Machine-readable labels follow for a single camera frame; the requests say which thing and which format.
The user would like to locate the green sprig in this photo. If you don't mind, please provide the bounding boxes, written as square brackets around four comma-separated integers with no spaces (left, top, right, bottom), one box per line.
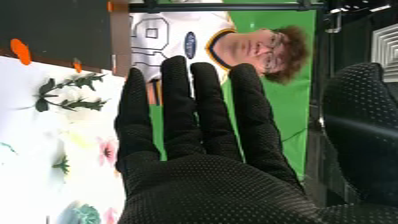
[35,72,108,98]

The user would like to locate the dark mat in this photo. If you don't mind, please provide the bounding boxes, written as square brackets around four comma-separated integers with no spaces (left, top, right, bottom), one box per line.
[0,0,115,70]

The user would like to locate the white sheet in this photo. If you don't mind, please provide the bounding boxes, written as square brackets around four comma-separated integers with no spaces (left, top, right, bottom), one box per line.
[0,54,129,224]

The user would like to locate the person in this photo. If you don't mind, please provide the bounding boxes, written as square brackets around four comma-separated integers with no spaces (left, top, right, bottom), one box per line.
[127,10,310,108]

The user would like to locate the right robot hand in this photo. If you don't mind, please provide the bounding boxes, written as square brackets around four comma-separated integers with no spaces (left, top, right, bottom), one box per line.
[113,55,398,224]

